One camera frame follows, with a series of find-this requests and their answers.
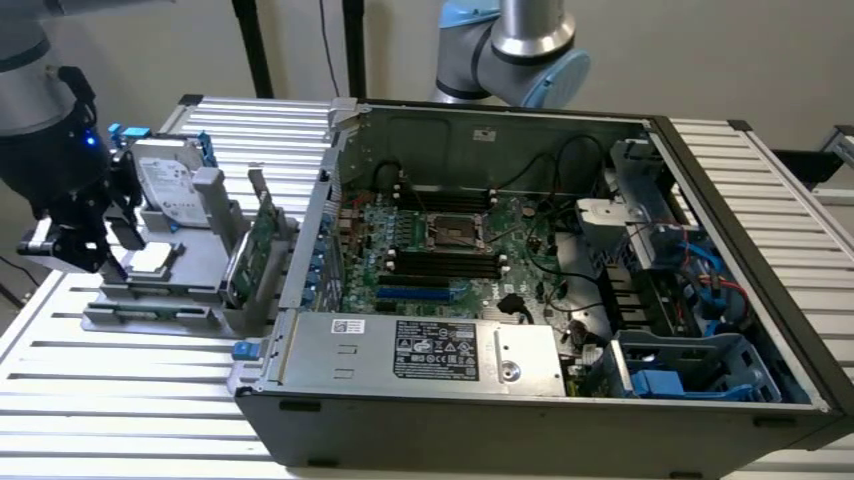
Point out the green motherboard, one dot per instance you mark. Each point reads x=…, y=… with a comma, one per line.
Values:
x=400, y=232

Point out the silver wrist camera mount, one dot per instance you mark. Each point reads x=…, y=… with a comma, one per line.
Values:
x=36, y=237

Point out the black PC case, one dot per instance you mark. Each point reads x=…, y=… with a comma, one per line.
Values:
x=533, y=430

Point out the metal disk bay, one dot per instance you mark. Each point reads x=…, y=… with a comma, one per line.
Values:
x=633, y=210

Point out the blue plastic drive cage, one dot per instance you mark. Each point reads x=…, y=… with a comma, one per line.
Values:
x=693, y=360

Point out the black stand pole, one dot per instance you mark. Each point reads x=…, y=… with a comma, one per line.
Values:
x=353, y=50
x=256, y=50

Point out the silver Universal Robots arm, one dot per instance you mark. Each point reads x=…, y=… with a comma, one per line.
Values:
x=533, y=30

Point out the blue case latch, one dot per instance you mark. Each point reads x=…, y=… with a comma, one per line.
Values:
x=244, y=350

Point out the silver hard disk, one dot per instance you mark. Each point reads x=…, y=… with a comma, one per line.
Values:
x=166, y=185

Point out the grey power supply unit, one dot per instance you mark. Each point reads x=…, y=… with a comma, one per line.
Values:
x=427, y=352

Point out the black bracket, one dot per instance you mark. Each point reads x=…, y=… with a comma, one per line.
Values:
x=803, y=167

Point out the black RAM slot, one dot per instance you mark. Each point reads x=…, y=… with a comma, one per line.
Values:
x=447, y=266
x=447, y=254
x=445, y=273
x=447, y=196
x=447, y=190
x=447, y=260

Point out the blue disk bracket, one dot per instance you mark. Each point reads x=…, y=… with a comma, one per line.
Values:
x=136, y=132

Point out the grey parts rack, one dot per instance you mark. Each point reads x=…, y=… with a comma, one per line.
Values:
x=200, y=270

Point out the aluminium profile frame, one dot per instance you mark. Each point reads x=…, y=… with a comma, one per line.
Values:
x=836, y=145

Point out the green RAM stick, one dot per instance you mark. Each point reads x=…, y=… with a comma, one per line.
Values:
x=160, y=312
x=173, y=290

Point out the CPU socket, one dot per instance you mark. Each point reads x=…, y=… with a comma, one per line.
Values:
x=455, y=232

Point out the black expansion slot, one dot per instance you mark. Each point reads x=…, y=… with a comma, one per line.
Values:
x=406, y=306

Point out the silver CPU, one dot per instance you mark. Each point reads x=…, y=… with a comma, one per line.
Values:
x=154, y=257

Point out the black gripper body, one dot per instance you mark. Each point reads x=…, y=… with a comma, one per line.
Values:
x=60, y=165

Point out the green graphics card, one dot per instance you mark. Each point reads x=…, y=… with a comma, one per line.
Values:
x=253, y=255

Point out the blue expansion slot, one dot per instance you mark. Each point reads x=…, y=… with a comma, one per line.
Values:
x=413, y=292

